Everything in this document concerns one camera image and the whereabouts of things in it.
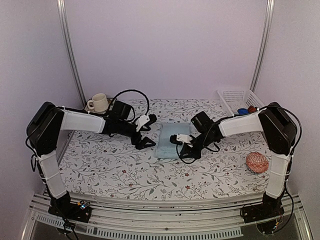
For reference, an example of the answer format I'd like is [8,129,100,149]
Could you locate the light blue towel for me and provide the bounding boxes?
[154,122,191,160]

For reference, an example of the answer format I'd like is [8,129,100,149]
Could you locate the dark red towel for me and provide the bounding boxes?
[247,105,257,113]

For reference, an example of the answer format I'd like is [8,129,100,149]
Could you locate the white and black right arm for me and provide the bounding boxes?
[169,102,302,218]

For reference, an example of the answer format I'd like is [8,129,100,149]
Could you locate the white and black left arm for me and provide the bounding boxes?
[25,101,157,217]

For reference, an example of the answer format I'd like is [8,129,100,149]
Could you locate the cream ribbed ceramic mug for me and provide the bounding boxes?
[86,93,109,113]

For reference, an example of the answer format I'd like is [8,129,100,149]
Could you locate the floral dark-rimmed tray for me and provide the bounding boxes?
[83,97,115,113]

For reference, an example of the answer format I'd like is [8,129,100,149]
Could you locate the blue object in basket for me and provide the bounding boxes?
[237,108,249,116]

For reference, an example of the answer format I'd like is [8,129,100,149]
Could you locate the white perforated plastic basket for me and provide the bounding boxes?
[217,89,265,116]

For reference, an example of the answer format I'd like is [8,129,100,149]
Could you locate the black right camera cable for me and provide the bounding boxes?
[176,119,223,165]

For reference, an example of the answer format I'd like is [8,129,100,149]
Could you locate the black camera cable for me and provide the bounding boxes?
[176,119,223,165]
[107,89,151,126]

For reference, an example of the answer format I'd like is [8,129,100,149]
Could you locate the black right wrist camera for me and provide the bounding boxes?
[191,111,214,134]

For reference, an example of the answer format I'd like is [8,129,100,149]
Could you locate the black left camera cable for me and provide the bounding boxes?
[107,89,151,126]

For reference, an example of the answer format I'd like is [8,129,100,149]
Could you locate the aluminium front rail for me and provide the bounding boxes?
[21,192,313,240]

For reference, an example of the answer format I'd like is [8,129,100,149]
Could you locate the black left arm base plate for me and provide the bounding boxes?
[48,201,92,223]

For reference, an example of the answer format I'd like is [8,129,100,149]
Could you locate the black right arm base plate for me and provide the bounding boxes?
[240,202,285,223]

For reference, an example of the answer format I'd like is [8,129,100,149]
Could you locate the aluminium frame post left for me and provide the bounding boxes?
[56,0,87,106]

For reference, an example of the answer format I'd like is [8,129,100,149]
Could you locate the aluminium frame post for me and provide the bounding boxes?
[56,0,87,106]
[249,0,275,92]

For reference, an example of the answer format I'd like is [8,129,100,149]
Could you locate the aluminium frame post right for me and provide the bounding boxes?
[249,0,275,92]

